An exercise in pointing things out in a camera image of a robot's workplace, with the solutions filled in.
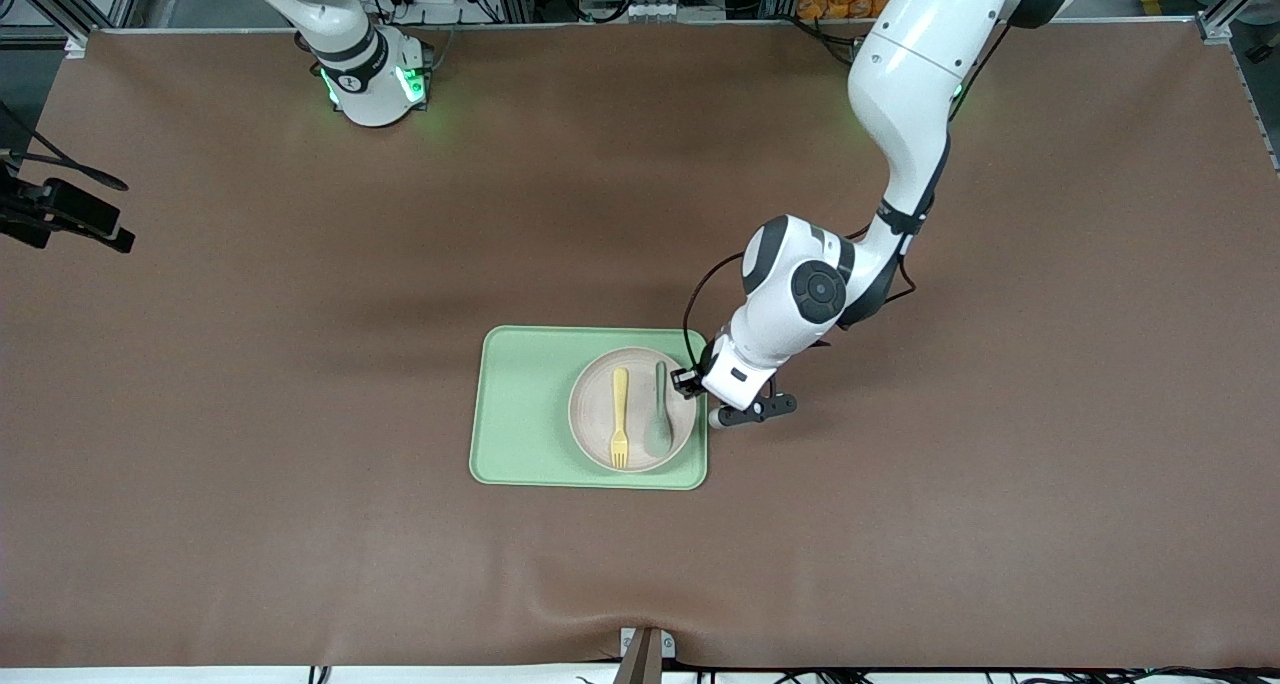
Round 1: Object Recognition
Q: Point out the yellow plastic fork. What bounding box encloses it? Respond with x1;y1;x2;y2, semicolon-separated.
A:
610;367;631;470

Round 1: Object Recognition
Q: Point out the round white plate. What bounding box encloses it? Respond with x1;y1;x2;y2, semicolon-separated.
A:
568;347;699;474

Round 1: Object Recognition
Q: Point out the green plastic spoon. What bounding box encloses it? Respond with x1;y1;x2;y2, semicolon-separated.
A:
644;361;674;460

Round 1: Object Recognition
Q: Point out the green rectangular tray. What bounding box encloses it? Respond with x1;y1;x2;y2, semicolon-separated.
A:
469;325;709;491

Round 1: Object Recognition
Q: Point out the brown table cover mat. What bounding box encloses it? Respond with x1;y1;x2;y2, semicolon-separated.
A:
0;19;1280;670

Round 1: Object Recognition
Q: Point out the white connector strip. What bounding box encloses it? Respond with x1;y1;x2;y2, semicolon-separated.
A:
580;0;721;22

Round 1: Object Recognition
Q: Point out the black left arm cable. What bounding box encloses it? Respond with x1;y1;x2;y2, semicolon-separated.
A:
683;194;951;375

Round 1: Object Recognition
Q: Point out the metal table edge bracket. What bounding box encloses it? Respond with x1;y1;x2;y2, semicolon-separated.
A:
619;626;677;684

